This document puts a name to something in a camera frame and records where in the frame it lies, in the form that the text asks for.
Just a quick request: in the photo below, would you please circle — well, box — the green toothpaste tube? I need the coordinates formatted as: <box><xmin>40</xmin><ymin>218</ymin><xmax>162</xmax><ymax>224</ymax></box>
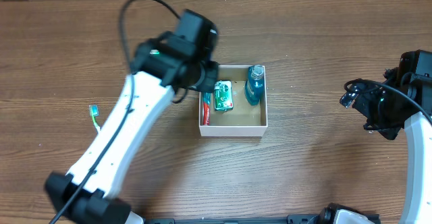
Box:
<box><xmin>202</xmin><ymin>92</ymin><xmax>211</xmax><ymax>125</ymax></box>

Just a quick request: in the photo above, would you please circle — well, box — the green white soap packet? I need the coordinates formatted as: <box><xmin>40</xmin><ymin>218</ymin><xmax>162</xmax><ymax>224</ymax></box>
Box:
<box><xmin>213</xmin><ymin>80</ymin><xmax>234</xmax><ymax>111</ymax></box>

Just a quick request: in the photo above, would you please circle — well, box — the blue mouthwash bottle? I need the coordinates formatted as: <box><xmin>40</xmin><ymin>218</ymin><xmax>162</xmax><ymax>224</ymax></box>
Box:
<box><xmin>245</xmin><ymin>65</ymin><xmax>265</xmax><ymax>106</ymax></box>

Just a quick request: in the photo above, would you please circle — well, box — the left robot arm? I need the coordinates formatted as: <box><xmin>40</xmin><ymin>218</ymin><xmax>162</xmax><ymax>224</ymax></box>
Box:
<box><xmin>45</xmin><ymin>9</ymin><xmax>219</xmax><ymax>223</ymax></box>

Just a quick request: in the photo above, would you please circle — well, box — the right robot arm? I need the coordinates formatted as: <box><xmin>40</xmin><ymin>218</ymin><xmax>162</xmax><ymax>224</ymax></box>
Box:
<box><xmin>340</xmin><ymin>50</ymin><xmax>431</xmax><ymax>223</ymax></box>

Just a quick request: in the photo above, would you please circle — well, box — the white cardboard box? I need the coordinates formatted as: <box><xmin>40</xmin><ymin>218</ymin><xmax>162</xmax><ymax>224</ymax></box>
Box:
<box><xmin>198</xmin><ymin>65</ymin><xmax>268</xmax><ymax>137</ymax></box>

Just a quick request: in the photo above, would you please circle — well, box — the green toothbrush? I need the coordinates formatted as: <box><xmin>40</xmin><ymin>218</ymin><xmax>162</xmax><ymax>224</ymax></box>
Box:
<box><xmin>89</xmin><ymin>105</ymin><xmax>101</xmax><ymax>133</ymax></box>

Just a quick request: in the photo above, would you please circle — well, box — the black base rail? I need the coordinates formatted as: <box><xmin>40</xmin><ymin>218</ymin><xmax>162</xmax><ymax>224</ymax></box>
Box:
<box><xmin>141</xmin><ymin>213</ymin><xmax>382</xmax><ymax>224</ymax></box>

